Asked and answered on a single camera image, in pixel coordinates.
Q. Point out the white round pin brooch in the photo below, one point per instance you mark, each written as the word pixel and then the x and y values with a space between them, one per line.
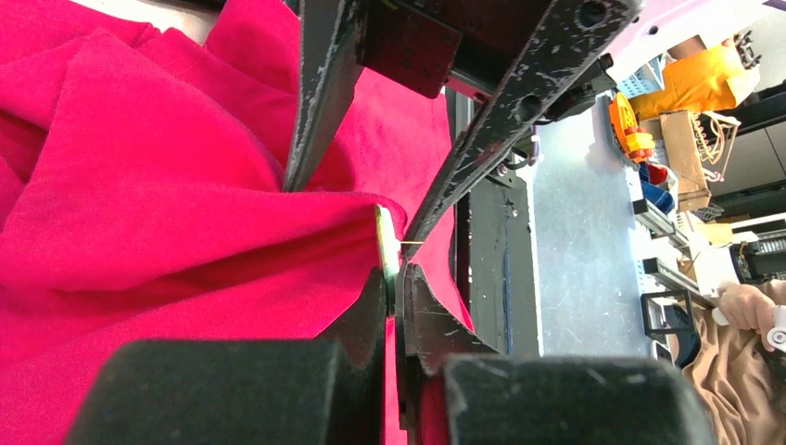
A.
pixel 388 245

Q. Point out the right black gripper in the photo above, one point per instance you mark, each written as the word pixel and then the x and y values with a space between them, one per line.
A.
pixel 467 46

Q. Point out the operator hand in background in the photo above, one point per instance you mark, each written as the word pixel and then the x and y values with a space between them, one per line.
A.
pixel 748 308

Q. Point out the red t-shirt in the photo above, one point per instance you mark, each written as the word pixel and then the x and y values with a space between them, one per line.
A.
pixel 141 193

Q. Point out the cardboard box in background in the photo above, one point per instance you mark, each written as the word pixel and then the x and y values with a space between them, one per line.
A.
pixel 676 148

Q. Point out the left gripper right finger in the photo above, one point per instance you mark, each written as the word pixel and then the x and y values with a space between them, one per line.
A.
pixel 427 335

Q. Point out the orange toy in background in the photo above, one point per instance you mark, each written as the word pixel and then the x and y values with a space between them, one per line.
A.
pixel 635 143

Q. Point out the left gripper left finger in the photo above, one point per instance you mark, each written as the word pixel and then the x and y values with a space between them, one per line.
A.
pixel 354 384

